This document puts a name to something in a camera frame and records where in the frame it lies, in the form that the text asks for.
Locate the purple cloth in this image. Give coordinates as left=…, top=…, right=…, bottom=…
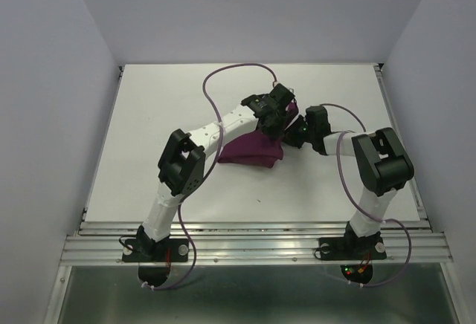
left=218, top=101, right=299, bottom=169

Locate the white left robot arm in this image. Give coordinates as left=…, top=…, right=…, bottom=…
left=137, top=83, right=298, bottom=260

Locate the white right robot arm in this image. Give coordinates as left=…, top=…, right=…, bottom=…
left=283, top=105, right=414, bottom=257

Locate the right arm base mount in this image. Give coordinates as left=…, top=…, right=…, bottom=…
left=313, top=222, right=387, bottom=286

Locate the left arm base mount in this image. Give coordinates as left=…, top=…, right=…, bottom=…
left=118, top=226, right=191, bottom=291

